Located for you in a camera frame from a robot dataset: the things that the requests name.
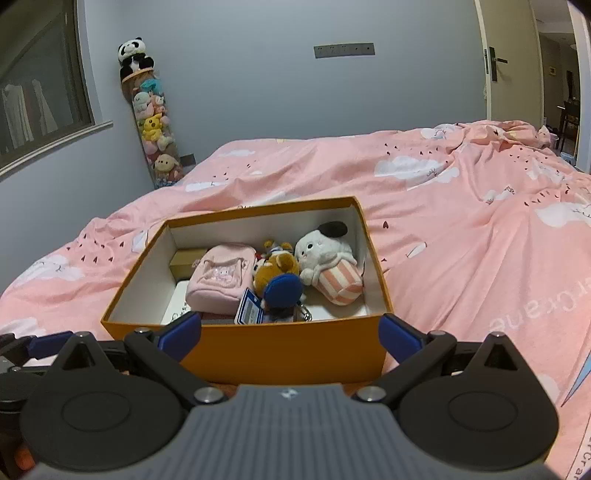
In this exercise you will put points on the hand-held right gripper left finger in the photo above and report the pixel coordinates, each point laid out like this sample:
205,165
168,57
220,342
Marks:
178,337

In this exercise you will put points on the gold gift box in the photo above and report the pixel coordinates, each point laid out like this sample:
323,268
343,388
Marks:
184,265

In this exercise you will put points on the window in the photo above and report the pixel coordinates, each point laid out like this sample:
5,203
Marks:
37,83

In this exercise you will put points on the pink cloud print blanket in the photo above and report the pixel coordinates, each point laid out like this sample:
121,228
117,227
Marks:
461,230

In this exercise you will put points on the clear tube of plush toys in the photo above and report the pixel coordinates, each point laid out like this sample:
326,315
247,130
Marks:
154,129

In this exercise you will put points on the dark wooden chair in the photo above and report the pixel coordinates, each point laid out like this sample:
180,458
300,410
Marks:
570,120

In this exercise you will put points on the white plush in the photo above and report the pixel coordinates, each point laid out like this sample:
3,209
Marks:
318,251

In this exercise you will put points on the orange cardboard box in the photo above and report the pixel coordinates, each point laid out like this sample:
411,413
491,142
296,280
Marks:
277,350

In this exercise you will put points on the white long box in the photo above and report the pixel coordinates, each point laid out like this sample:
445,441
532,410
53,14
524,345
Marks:
178,304

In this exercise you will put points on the pink zip pouch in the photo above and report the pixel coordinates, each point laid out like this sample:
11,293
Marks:
217,286

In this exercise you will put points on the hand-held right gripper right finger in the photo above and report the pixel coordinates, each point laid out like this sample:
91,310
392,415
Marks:
399,339

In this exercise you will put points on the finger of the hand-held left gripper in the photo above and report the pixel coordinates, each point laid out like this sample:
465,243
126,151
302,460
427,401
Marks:
46,345

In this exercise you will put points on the grey wall socket strip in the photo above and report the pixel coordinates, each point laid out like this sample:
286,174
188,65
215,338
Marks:
344,50

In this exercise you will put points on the blue and white hang tag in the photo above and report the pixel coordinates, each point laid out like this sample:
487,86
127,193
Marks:
249,309

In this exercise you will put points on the panda plush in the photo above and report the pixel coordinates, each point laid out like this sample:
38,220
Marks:
134,55

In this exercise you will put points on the white door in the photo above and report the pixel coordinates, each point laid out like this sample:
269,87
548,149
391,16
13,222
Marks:
512,92

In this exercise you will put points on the dark wall outlet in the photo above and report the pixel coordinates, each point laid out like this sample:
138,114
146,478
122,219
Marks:
188,159

